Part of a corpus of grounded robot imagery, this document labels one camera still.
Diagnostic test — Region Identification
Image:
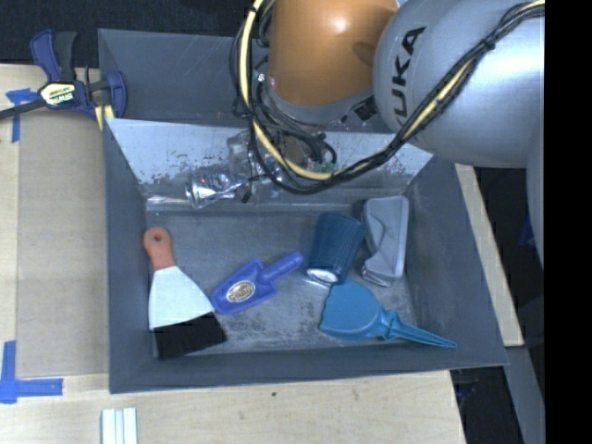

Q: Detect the orange white black scraper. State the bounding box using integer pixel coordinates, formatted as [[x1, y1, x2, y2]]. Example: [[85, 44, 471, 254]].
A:
[[142, 227, 228, 361]]

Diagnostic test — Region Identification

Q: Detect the blue toy trowel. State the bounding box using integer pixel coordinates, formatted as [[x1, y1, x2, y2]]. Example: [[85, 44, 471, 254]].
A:
[[211, 251, 305, 315]]

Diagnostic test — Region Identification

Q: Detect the black cylinder on white bracket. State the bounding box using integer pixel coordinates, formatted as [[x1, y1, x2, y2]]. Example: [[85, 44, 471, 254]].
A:
[[353, 95, 376, 122]]

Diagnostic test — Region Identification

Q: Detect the teal plastic scoop with spike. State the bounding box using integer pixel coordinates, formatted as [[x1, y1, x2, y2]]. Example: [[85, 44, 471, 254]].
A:
[[318, 278, 459, 351]]

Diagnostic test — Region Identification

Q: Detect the dark blue mesh cup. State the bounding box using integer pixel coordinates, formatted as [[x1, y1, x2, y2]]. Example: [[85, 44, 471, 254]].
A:
[[302, 211, 367, 287]]

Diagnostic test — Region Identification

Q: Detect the grey metal bin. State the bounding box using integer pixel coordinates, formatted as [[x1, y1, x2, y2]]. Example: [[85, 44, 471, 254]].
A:
[[96, 28, 511, 395]]

